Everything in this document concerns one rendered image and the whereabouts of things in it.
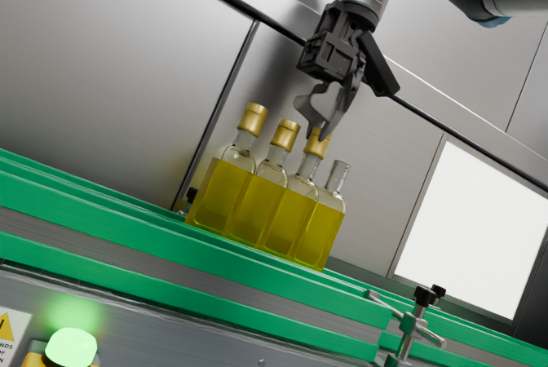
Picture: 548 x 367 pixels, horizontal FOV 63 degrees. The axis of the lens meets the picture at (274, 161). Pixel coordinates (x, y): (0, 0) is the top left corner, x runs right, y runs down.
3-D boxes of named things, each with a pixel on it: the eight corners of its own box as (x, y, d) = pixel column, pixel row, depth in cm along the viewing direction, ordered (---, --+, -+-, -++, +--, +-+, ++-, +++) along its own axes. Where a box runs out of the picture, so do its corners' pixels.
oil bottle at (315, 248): (289, 309, 77) (336, 192, 78) (302, 323, 71) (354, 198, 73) (260, 300, 75) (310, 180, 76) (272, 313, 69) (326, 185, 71)
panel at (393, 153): (504, 322, 115) (550, 198, 117) (514, 327, 112) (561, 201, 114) (178, 196, 80) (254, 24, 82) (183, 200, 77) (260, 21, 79)
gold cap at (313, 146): (316, 159, 74) (326, 134, 75) (327, 161, 71) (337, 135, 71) (298, 150, 73) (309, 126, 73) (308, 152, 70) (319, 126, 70)
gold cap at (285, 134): (285, 152, 72) (295, 126, 72) (293, 153, 69) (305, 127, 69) (266, 143, 71) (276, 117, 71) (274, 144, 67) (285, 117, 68)
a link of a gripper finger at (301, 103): (278, 125, 75) (302, 74, 74) (307, 139, 77) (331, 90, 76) (284, 128, 72) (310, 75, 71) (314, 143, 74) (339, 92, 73)
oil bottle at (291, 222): (260, 301, 74) (310, 180, 76) (273, 314, 69) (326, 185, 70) (230, 291, 72) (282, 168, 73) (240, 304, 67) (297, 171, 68)
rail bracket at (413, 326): (360, 339, 74) (388, 268, 75) (432, 398, 59) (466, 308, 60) (346, 335, 73) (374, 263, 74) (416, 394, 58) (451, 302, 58)
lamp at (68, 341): (89, 355, 46) (101, 328, 46) (89, 380, 42) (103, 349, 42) (42, 346, 44) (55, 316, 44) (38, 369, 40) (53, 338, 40)
